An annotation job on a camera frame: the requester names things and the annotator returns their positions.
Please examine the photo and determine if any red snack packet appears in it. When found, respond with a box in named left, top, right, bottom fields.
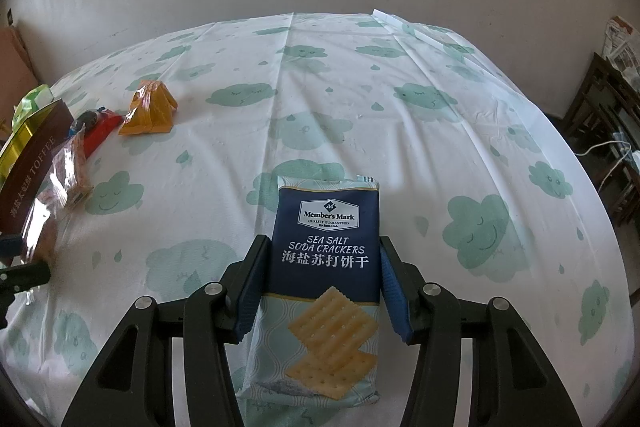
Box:
left=70, top=107, right=124, bottom=160

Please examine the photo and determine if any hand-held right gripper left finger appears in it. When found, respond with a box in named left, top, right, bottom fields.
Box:
left=60, top=233, right=273, bottom=427

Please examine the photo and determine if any white cable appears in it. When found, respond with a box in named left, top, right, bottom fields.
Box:
left=575, top=132, right=640, bottom=188

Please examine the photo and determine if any dark wooden cabinet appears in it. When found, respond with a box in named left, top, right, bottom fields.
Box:
left=565, top=52, right=640, bottom=228

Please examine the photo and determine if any brown and gold tin box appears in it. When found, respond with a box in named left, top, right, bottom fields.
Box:
left=0, top=99, right=75, bottom=235

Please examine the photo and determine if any green tissue pack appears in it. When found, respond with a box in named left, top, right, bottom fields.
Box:
left=11, top=84, right=56, bottom=132

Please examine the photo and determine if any clear bag of orange snacks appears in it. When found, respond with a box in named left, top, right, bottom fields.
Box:
left=17, top=127, right=96, bottom=265

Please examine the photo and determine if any orange snack packet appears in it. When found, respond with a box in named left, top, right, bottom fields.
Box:
left=118, top=79, right=178, bottom=136

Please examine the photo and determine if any stack of newspapers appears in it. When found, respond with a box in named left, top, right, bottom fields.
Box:
left=604, top=16, right=640, bottom=72

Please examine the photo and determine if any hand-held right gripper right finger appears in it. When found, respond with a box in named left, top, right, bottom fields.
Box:
left=379, top=234, right=583, bottom=427

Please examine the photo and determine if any dark blue cracker packet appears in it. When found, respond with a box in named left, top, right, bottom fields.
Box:
left=235, top=173, right=383, bottom=408

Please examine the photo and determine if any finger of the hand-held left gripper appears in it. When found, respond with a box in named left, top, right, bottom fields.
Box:
left=0, top=234, right=23, bottom=259
left=0, top=261, right=52, bottom=294

